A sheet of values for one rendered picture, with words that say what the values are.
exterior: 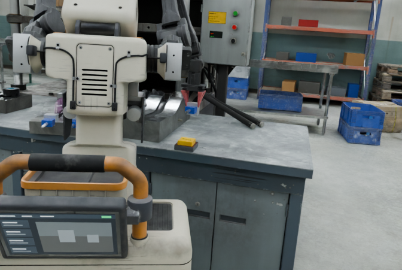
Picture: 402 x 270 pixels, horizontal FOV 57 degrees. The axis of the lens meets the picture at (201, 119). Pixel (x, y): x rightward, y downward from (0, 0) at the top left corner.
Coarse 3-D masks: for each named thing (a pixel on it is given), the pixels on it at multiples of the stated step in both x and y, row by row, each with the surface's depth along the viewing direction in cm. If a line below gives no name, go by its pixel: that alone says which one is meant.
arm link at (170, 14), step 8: (168, 0) 127; (168, 8) 127; (176, 8) 128; (168, 16) 126; (176, 16) 126; (160, 24) 127; (168, 24) 127; (176, 24) 129; (184, 24) 125; (160, 32) 125; (184, 32) 123; (160, 40) 124; (184, 40) 124
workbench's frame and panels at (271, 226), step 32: (0, 128) 166; (0, 160) 178; (160, 160) 156; (192, 160) 148; (224, 160) 145; (160, 192) 161; (192, 192) 157; (224, 192) 154; (256, 192) 150; (288, 192) 146; (192, 224) 160; (224, 224) 157; (256, 224) 153; (288, 224) 149; (192, 256) 164; (224, 256) 160; (256, 256) 156; (288, 256) 152
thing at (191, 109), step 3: (189, 102) 164; (192, 102) 164; (195, 102) 165; (189, 105) 164; (192, 105) 164; (195, 105) 163; (186, 108) 160; (189, 108) 160; (192, 108) 160; (195, 108) 161; (198, 108) 164; (186, 111) 157; (189, 111) 158; (192, 111) 160; (195, 111) 161; (198, 111) 165; (189, 114) 165; (192, 114) 164; (195, 114) 164; (198, 114) 166
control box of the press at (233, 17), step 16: (208, 0) 225; (224, 0) 223; (240, 0) 221; (208, 16) 227; (224, 16) 225; (240, 16) 223; (208, 32) 229; (224, 32) 227; (240, 32) 225; (208, 48) 231; (224, 48) 229; (240, 48) 227; (208, 64) 246; (224, 64) 232; (240, 64) 229; (224, 80) 238; (224, 96) 240; (224, 112) 245
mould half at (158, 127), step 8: (152, 96) 187; (160, 96) 187; (152, 104) 182; (168, 104) 181; (176, 104) 180; (184, 104) 190; (168, 112) 176; (176, 112) 178; (184, 112) 191; (128, 120) 158; (152, 120) 156; (160, 120) 157; (168, 120) 166; (176, 120) 179; (184, 120) 193; (128, 128) 159; (136, 128) 158; (144, 128) 157; (152, 128) 156; (160, 128) 157; (168, 128) 168; (176, 128) 181; (128, 136) 160; (136, 136) 159; (144, 136) 158; (152, 136) 157; (160, 136) 158
